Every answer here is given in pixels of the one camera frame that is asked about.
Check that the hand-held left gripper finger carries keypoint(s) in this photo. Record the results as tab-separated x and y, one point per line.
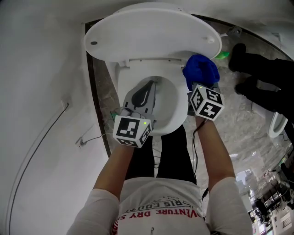
127	103
152	107

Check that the white wall socket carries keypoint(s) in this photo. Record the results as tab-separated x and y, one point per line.
79	142

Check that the cluttered electronic equipment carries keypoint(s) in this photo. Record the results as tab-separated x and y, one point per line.
268	195

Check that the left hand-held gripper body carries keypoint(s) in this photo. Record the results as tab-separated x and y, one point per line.
127	127

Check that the person's white printed shirt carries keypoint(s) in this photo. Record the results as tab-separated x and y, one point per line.
160	206

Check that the white wall plate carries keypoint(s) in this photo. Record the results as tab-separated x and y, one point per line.
64	104

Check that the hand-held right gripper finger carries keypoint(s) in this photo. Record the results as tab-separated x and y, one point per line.
216	88

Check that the person's black trousers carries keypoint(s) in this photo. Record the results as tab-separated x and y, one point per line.
174	156

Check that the blue cloth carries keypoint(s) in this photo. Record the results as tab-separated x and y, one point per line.
199	68

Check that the small white toilet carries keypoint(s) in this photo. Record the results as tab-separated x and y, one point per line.
278	126

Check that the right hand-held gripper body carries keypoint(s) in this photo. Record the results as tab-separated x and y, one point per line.
206	103

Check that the toilet brush with holder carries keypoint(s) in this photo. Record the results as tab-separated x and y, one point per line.
234	31

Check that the green plastic piece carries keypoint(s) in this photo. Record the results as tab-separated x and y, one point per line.
113	116

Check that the person's right forearm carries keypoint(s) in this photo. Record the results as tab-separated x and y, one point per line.
213	156

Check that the green bottle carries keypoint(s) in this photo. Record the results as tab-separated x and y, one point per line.
222	55

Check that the white flat packet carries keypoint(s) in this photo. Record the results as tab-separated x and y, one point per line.
234	155

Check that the person's left forearm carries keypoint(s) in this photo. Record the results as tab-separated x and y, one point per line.
112	176

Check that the white toilet body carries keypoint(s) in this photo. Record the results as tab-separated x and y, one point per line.
112	71

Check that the white toilet lid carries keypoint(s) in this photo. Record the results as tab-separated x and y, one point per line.
149	34

